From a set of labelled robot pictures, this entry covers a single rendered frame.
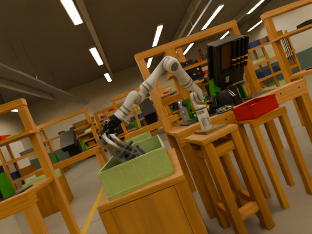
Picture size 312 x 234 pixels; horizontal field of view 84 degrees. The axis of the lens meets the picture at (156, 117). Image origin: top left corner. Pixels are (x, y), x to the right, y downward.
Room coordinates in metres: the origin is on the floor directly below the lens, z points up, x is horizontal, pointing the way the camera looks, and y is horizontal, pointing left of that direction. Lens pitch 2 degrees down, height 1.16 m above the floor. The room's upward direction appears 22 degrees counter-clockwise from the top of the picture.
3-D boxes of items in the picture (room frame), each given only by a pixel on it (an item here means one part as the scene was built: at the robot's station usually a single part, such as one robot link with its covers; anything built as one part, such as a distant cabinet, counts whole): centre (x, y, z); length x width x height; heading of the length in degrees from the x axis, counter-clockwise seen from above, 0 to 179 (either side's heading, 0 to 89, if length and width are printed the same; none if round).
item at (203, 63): (2.34, -0.78, 1.52); 0.90 x 0.25 x 0.04; 98
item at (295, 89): (1.81, -0.86, 0.82); 1.50 x 0.14 x 0.15; 98
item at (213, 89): (2.01, -0.75, 1.17); 0.13 x 0.12 x 0.20; 98
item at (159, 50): (2.38, -0.78, 1.89); 1.50 x 0.09 x 0.09; 98
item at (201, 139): (1.42, -0.35, 0.83); 0.32 x 0.32 x 0.04; 14
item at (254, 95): (2.08, -0.82, 0.89); 1.10 x 0.42 x 0.02; 98
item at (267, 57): (6.72, -4.63, 1.14); 2.45 x 0.55 x 2.28; 98
